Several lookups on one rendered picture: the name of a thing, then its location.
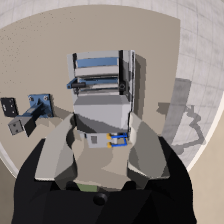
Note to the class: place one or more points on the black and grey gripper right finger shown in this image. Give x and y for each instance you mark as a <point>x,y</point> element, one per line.
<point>154,165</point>

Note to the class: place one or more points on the grey metal block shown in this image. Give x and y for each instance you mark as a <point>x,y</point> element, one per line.
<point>102,114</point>

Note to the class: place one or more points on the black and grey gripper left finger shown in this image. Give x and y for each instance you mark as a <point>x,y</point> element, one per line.
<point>49,167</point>

